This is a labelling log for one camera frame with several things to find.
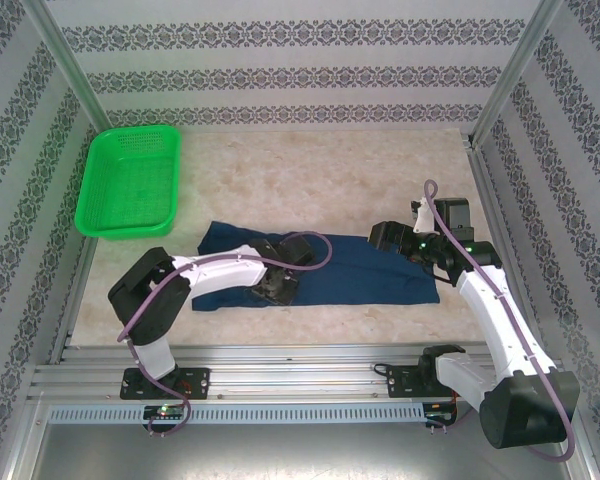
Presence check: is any dark blue t-shirt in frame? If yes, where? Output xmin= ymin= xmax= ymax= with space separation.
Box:
xmin=190 ymin=220 xmax=441 ymax=314

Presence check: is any green plastic basket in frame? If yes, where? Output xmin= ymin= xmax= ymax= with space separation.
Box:
xmin=74 ymin=125 xmax=182 ymax=241

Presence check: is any grey metal sheet panel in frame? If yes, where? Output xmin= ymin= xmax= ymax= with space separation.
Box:
xmin=9 ymin=399 xmax=596 ymax=480

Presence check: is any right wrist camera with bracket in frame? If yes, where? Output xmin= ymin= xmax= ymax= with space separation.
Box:
xmin=410 ymin=197 xmax=474 ymax=242

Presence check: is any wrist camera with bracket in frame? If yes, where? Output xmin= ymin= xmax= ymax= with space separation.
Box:
xmin=410 ymin=197 xmax=474 ymax=242
xmin=279 ymin=233 xmax=315 ymax=267

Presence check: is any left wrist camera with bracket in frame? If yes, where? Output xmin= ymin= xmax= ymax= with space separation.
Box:
xmin=279 ymin=233 xmax=315 ymax=267

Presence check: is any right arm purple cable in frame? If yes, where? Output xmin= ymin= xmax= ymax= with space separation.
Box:
xmin=422 ymin=179 xmax=577 ymax=461

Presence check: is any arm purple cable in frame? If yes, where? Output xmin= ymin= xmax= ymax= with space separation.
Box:
xmin=115 ymin=230 xmax=334 ymax=439
xmin=422 ymin=179 xmax=577 ymax=461

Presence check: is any aluminium side rail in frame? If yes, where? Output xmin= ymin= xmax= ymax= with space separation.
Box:
xmin=49 ymin=144 xmax=124 ymax=364
xmin=467 ymin=142 xmax=549 ymax=359

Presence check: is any aluminium mounting rail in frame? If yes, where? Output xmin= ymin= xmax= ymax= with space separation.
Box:
xmin=27 ymin=343 xmax=566 ymax=401

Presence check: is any slotted grey cable duct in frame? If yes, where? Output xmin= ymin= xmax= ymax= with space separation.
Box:
xmin=47 ymin=403 xmax=426 ymax=425

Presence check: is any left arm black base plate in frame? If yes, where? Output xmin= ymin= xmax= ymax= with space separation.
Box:
xmin=119 ymin=367 xmax=212 ymax=401

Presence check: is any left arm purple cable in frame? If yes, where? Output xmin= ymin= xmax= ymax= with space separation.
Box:
xmin=115 ymin=230 xmax=334 ymax=439

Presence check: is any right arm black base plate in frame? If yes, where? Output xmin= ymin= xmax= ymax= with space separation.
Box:
xmin=385 ymin=363 xmax=461 ymax=399

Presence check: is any aluminium frame post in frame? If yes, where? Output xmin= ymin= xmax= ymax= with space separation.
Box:
xmin=22 ymin=0 xmax=124 ymax=151
xmin=472 ymin=0 xmax=566 ymax=146

